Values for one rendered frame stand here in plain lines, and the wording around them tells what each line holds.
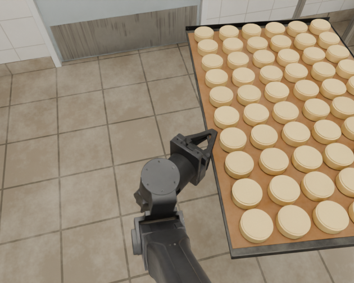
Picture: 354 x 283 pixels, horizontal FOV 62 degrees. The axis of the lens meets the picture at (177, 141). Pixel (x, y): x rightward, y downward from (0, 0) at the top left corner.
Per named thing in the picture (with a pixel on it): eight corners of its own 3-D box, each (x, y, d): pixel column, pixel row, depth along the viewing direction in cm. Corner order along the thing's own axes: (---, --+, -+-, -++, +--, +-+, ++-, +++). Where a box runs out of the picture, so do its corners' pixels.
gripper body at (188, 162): (176, 162, 61) (152, 187, 57) (176, 133, 52) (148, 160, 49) (202, 180, 58) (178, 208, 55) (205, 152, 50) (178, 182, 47)
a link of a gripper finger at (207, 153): (199, 136, 64) (172, 165, 60) (202, 114, 58) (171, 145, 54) (226, 153, 61) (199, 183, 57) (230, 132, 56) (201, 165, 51)
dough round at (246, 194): (264, 191, 51) (267, 186, 49) (253, 215, 48) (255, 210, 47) (237, 178, 52) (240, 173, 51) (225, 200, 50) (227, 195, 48)
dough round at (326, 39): (330, 52, 73) (333, 45, 72) (312, 43, 76) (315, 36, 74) (340, 44, 75) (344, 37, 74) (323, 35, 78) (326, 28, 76)
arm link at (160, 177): (133, 257, 47) (185, 248, 49) (135, 247, 37) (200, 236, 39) (125, 186, 53) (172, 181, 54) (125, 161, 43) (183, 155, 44)
